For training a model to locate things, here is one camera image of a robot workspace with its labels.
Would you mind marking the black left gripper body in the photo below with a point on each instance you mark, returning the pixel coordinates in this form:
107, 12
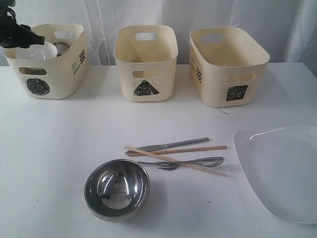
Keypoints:
9, 29

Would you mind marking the white backdrop curtain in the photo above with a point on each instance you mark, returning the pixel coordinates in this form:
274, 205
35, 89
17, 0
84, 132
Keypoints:
286, 29

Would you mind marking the steel mug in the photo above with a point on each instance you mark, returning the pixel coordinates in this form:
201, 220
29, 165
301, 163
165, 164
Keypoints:
61, 48
32, 71

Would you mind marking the stainless steel bowl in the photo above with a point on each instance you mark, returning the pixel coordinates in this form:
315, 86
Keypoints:
116, 190

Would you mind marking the steel table knife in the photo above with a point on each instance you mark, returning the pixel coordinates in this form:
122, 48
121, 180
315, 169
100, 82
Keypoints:
151, 148

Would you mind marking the wooden chopstick diagonal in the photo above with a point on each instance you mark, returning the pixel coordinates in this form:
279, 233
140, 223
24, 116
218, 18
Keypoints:
164, 158

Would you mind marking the white ceramic bowl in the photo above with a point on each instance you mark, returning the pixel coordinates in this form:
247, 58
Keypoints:
37, 52

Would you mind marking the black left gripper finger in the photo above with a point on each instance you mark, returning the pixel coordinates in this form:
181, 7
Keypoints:
28, 37

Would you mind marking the steel fork short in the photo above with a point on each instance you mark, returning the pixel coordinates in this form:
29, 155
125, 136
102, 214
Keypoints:
168, 168

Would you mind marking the cream bin with triangle mark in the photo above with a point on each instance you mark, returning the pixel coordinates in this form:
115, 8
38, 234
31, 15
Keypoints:
145, 57

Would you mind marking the white square plate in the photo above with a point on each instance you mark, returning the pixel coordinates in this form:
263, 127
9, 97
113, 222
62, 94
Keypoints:
280, 164

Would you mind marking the cream bin with square mark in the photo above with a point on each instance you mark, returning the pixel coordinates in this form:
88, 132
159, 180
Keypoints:
226, 65

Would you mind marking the cream bin with circle mark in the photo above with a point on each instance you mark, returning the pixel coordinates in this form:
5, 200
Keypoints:
64, 73

